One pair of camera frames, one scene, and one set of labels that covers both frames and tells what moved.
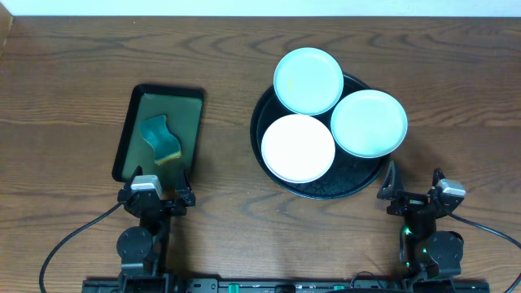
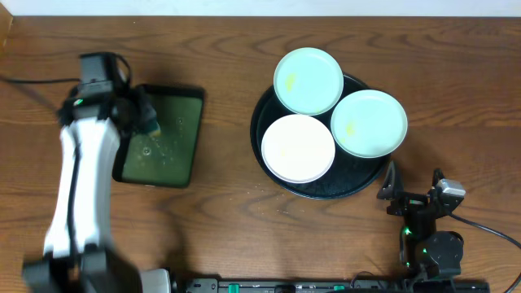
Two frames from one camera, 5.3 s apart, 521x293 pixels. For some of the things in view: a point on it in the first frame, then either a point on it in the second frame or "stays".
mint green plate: x=369 y=124 stays
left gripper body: x=164 y=205 -> x=143 y=112
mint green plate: x=308 y=81 stays
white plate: x=298 y=148 stays
